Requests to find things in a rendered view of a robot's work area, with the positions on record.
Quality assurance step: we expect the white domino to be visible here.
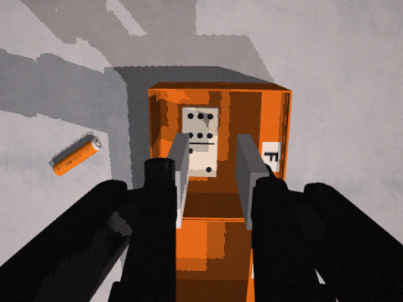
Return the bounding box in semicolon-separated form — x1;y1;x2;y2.
182;107;219;177

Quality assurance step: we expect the orange battery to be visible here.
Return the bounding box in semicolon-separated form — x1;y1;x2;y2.
53;138;102;176

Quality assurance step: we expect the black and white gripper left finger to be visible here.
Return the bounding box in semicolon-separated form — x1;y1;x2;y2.
0;133;190;302

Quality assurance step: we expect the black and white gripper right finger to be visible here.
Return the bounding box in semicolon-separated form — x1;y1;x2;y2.
235;134;403;302

